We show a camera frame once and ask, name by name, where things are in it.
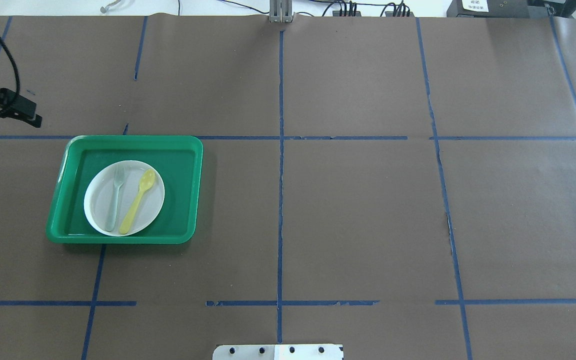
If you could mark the black box with label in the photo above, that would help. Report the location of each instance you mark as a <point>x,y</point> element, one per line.
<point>507,9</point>

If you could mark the black usb hub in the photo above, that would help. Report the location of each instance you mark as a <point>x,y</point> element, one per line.
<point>346,10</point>

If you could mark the white round plate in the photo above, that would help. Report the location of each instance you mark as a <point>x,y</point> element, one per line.
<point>98,195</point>

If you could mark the yellow plastic spoon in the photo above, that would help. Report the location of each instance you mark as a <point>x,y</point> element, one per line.
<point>145,183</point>

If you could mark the green plastic tray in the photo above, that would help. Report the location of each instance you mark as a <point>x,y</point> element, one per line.
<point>178,159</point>

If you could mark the aluminium frame post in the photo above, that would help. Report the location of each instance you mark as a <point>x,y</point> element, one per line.
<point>281,11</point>

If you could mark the translucent plastic fork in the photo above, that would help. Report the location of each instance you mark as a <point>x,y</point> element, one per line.
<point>118,182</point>

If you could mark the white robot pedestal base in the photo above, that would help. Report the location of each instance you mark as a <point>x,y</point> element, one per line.
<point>308,351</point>

